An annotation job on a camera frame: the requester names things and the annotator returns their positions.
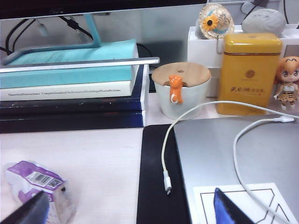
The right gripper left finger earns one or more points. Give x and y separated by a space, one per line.
25 212

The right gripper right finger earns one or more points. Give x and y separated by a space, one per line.
226 210

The purple tissue packet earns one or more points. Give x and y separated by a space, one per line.
28 177

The white lined paper sheet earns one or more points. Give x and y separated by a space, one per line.
268 190

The silver laptop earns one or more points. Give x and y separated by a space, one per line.
210 151

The black desk mat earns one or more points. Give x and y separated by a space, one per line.
151 163

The white mug wooden lid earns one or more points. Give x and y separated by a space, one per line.
184 107

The yellow tin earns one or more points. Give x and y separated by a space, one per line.
247 88

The orange cat figurine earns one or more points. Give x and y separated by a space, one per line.
175 91

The teal book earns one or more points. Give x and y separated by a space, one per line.
70 79

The anime girl figurine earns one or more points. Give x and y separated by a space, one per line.
288 79

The white storage box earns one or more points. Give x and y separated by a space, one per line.
203 51

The small hanging tag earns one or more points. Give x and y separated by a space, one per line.
42 29

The sunflower plush ornament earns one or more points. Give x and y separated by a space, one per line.
213 21

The teal silver monitor stand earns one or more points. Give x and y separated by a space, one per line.
93 35

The large black AOC monitor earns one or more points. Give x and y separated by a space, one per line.
93 5

